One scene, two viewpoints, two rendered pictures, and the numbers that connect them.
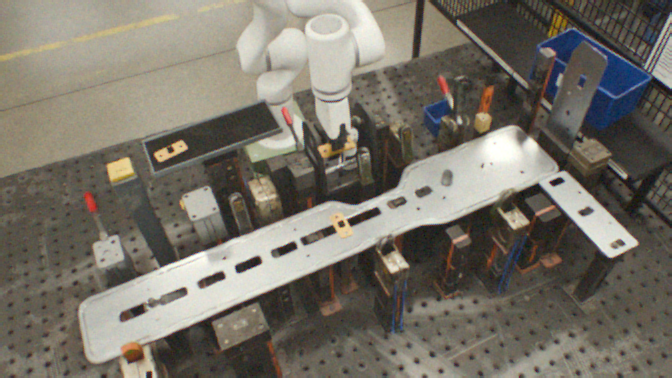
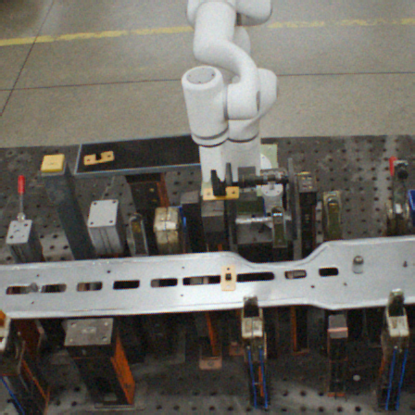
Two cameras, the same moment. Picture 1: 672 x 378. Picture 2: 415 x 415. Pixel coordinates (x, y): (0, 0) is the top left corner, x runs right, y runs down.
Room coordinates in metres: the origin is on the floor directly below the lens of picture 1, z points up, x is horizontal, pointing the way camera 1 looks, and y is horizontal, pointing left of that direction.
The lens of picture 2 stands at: (-0.20, -0.61, 2.52)
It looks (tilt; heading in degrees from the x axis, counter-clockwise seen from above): 45 degrees down; 30
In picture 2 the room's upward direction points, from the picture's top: 9 degrees counter-clockwise
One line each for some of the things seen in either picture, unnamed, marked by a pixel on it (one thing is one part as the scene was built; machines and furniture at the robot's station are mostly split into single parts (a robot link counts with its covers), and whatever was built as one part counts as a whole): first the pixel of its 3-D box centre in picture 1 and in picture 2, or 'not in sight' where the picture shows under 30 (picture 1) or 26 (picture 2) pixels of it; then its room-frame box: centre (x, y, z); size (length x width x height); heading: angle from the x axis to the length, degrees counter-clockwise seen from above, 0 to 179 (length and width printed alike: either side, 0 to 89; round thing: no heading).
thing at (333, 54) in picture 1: (330, 51); (207, 100); (0.91, -0.01, 1.56); 0.09 x 0.08 x 0.13; 106
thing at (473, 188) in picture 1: (336, 231); (220, 282); (0.86, 0.00, 1.00); 1.38 x 0.22 x 0.02; 113
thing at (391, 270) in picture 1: (389, 289); (256, 358); (0.74, -0.13, 0.87); 0.12 x 0.09 x 0.35; 23
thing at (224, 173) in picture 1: (228, 188); (154, 212); (1.10, 0.33, 0.92); 0.10 x 0.08 x 0.45; 113
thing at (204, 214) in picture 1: (216, 244); (118, 260); (0.91, 0.36, 0.90); 0.13 x 0.10 x 0.41; 23
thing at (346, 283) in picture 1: (340, 251); (233, 308); (0.89, 0.00, 0.84); 0.13 x 0.05 x 0.29; 23
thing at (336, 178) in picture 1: (342, 175); (264, 232); (1.11, -0.02, 0.94); 0.18 x 0.13 x 0.49; 113
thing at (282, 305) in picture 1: (277, 283); (158, 317); (0.80, 0.18, 0.84); 0.13 x 0.11 x 0.29; 23
